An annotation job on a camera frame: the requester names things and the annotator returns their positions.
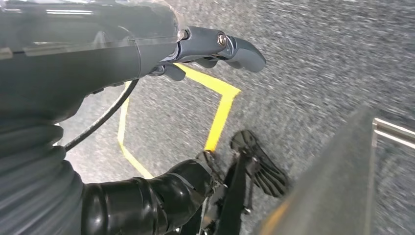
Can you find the black robot foot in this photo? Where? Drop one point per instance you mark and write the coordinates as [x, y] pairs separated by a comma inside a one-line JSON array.
[[266, 175]]

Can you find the stainless steel workbench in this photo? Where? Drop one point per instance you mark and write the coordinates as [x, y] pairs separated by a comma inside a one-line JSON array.
[[324, 181]]

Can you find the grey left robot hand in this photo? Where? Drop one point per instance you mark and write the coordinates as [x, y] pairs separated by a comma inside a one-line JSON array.
[[81, 65]]

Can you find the yellow floor tape square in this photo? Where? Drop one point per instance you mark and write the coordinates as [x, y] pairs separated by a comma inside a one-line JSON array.
[[220, 116]]

